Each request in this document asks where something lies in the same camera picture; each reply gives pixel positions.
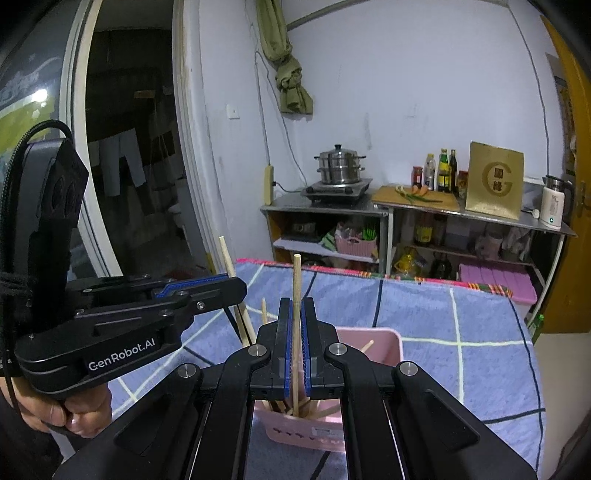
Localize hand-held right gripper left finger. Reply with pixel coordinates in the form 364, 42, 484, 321
53, 298, 294, 480

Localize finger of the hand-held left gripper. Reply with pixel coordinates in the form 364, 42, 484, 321
74, 278, 249, 325
67, 274, 232, 304

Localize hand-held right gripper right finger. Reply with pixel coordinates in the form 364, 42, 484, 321
300, 298, 539, 480

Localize pink plastic utensil holder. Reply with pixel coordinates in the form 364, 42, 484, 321
253, 326, 403, 456

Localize person's left forearm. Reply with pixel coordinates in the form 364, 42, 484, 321
0, 378, 65, 480

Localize person's left hand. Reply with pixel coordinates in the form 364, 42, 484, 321
18, 385, 113, 439

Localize pink plastic basket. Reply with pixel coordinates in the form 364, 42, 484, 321
335, 235, 378, 260

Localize large yellow oil jug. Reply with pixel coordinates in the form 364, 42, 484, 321
394, 247, 428, 280

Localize white hanging pants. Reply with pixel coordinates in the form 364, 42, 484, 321
98, 129, 147, 199

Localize blue plaid blanket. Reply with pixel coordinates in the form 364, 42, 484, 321
106, 257, 544, 480

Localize black induction stove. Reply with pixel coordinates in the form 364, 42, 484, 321
301, 178, 374, 206

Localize dark glass bottle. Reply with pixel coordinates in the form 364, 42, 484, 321
431, 253, 454, 280

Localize steel steamer pot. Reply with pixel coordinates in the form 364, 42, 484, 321
314, 144, 368, 185

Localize wooden cutting board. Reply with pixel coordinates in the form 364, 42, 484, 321
372, 185, 461, 213

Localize green onion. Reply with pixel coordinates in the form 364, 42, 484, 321
396, 186, 442, 204

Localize pink storage box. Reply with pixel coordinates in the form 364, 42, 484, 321
459, 263, 539, 306

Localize grey printed panel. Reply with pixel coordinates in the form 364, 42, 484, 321
0, 0, 93, 153

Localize white plastic bags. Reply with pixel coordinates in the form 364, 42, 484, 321
475, 226, 533, 265

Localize yellow label bottle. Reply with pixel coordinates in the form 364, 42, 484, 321
437, 148, 451, 193

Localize green hanging cloth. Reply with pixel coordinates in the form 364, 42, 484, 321
255, 0, 315, 116

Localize long steel shelf table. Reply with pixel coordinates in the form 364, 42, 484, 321
372, 185, 578, 315

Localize gold square box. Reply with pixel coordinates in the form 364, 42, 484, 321
464, 141, 526, 220

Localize white electric kettle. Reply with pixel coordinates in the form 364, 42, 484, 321
541, 174, 576, 230

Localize black braided cable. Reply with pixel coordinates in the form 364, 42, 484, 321
0, 119, 75, 195

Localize white door frame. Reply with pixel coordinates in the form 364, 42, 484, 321
60, 0, 242, 283

